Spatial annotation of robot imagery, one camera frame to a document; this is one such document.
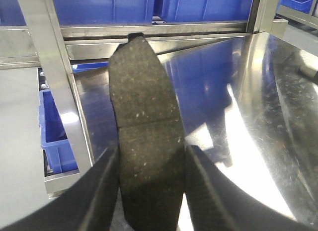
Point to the steel rack frame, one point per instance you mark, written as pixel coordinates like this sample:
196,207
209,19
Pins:
39,40

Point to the large blue bin left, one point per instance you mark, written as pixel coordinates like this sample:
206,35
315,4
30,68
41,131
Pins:
98,12

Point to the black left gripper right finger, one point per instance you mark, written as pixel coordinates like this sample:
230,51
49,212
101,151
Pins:
217,204

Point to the blue bin under table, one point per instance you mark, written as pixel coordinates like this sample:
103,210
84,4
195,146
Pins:
54,140

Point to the steel shelf with bins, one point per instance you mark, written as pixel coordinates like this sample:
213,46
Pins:
301,11

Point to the large blue bin right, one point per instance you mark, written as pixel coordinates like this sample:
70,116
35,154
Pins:
202,10

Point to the large blue bin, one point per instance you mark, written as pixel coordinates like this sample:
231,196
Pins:
98,12
202,10

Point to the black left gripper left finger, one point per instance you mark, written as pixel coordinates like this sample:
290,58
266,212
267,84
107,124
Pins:
86,206

